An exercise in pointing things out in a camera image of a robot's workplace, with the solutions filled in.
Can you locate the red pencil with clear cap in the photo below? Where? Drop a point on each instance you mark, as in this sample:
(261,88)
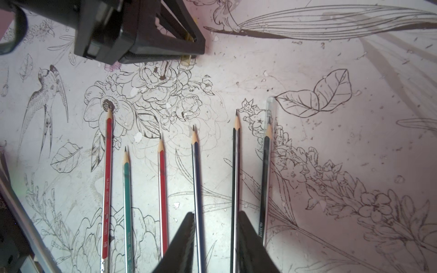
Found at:
(162,198)

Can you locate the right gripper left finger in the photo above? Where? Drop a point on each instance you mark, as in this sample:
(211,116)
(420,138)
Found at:
(179,255)

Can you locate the dark pencil with clear cap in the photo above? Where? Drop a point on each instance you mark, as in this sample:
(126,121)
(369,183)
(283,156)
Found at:
(266,162)

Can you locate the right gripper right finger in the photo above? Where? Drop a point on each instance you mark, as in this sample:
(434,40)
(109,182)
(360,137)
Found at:
(252,256)

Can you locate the yellow transparent pencil cap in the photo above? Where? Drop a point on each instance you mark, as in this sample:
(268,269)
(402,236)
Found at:
(187,60)

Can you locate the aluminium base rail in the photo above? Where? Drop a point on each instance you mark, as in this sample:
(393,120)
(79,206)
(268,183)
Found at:
(25,232)

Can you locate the green pencil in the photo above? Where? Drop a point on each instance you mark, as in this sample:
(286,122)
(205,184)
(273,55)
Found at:
(129,263)

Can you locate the brown pencil with yellow cap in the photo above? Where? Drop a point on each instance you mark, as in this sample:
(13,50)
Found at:
(235,193)

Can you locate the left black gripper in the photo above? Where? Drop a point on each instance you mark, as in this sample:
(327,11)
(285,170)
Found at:
(164,30)

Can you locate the blue pencil with clear cap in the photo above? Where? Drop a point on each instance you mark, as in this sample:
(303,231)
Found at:
(198,203)

